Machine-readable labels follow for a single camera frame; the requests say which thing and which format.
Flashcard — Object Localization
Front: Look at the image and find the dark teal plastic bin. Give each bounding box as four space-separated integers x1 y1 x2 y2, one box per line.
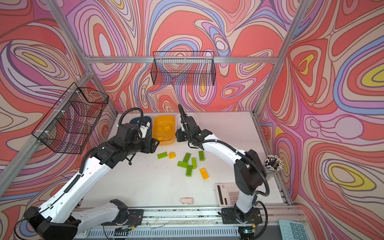
130 116 152 127

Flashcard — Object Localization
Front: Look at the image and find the wire basket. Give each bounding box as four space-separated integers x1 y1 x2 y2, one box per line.
32 83 109 155
151 51 216 86

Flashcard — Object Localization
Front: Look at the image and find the yellow plastic bin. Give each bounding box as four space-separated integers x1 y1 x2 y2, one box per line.
153 115 176 146

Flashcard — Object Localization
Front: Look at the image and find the green lego brick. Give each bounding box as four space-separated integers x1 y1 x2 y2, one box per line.
186 165 193 177
192 158 197 169
183 153 191 164
199 151 205 162

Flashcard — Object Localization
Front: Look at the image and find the green lego brick low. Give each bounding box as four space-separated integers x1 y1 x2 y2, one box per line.
177 161 189 169

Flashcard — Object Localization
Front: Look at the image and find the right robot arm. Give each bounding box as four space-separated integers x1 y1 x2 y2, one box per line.
176 104 270 223

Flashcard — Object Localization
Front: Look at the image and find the yellow lego brick long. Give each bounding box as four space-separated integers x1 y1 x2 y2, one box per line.
200 168 210 180

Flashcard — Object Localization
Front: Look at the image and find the green lego brick bottom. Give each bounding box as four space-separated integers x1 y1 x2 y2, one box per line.
186 165 193 177

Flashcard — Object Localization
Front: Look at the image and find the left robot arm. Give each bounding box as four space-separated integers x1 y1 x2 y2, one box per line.
24 108 159 240

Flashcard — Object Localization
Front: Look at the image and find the pink eraser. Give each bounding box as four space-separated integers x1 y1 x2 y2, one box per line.
181 198 194 205

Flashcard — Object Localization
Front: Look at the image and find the cup of pencils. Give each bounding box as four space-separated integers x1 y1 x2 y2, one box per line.
264 155 284 177

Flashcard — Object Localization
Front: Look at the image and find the green lego plate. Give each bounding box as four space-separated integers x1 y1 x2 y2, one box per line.
157 152 168 160

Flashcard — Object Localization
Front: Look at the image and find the pink calculator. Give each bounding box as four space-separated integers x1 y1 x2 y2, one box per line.
215 183 240 208

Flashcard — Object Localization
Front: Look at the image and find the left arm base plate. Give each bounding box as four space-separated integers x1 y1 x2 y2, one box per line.
116 209 144 227

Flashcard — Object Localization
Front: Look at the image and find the left wire basket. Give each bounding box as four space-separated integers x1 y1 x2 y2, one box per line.
32 83 109 155

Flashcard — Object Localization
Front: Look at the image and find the back wire basket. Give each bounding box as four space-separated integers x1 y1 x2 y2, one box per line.
151 51 216 86

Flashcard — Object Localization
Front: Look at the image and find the teal calculator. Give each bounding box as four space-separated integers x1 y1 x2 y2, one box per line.
279 220 311 240

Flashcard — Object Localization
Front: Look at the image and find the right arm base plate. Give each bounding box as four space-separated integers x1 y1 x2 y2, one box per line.
220 208 263 225

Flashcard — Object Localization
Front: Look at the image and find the white plastic bin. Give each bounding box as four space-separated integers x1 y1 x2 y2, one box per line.
176 113 198 131

